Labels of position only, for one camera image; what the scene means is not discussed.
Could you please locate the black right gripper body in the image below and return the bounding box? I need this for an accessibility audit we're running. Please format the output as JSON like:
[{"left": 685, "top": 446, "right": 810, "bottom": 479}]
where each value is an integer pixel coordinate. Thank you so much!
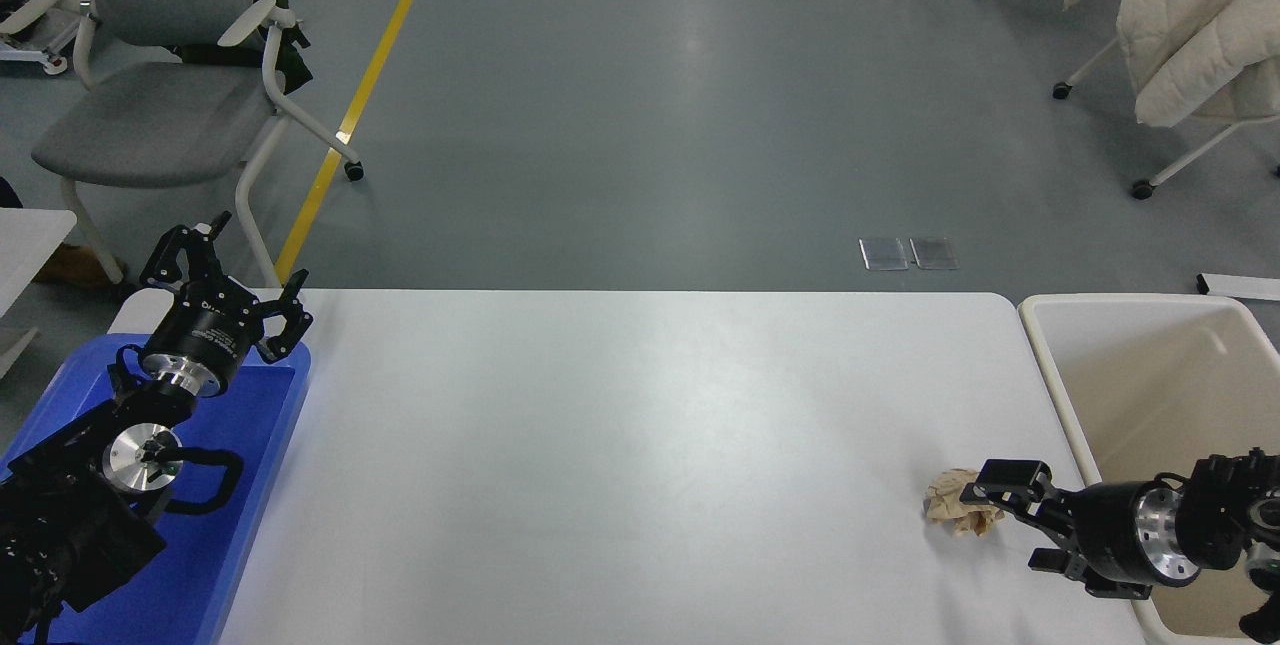
[{"left": 1068, "top": 481, "right": 1143, "bottom": 594}]

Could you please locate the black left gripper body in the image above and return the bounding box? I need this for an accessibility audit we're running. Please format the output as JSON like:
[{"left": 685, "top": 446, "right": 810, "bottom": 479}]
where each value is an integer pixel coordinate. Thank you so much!
[{"left": 150, "top": 301, "right": 265, "bottom": 380}]

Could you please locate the tan paper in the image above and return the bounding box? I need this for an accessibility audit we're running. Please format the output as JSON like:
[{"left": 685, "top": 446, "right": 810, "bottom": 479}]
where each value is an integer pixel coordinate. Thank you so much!
[{"left": 923, "top": 468, "right": 1006, "bottom": 538}]

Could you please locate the blue plastic tray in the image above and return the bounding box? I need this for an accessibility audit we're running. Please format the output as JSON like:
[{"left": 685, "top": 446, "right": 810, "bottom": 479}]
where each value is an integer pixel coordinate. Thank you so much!
[{"left": 0, "top": 332, "right": 313, "bottom": 645}]

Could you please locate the grey padded white-framed chair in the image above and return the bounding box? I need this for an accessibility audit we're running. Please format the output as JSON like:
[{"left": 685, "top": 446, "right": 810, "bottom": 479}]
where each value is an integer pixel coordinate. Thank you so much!
[{"left": 30, "top": 0, "right": 366, "bottom": 306}]

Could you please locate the large pale plastic bin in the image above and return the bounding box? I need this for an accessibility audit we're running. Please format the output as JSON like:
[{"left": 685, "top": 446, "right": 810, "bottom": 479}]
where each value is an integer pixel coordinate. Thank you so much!
[{"left": 1018, "top": 293, "right": 1280, "bottom": 645}]

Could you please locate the small white side table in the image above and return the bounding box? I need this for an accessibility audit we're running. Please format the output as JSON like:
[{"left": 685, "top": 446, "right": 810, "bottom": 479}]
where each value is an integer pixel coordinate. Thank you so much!
[{"left": 0, "top": 207, "right": 79, "bottom": 318}]

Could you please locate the silver floor plate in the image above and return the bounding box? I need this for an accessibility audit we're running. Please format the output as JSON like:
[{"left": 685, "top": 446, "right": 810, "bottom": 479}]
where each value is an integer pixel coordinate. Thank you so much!
[
  {"left": 860, "top": 238, "right": 909, "bottom": 272},
  {"left": 910, "top": 237, "right": 959, "bottom": 271}
]

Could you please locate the flat white board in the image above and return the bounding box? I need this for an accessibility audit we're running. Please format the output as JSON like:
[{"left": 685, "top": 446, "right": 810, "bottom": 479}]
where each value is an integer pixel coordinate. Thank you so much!
[{"left": 1197, "top": 273, "right": 1280, "bottom": 302}]

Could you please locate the white wheeled base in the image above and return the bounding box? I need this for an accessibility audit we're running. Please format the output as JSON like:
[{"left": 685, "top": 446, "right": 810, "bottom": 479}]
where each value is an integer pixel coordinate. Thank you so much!
[{"left": 0, "top": 0, "right": 69, "bottom": 76}]

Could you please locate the white chair holding jacket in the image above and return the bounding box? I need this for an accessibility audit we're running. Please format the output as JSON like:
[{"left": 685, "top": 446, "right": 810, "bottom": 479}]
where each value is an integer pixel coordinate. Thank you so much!
[{"left": 1052, "top": 35, "right": 1280, "bottom": 201}]

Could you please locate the cream quilted jacket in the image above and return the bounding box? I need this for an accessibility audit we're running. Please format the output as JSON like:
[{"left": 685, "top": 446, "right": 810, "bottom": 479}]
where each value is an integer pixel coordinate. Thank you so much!
[{"left": 1063, "top": 0, "right": 1280, "bottom": 129}]

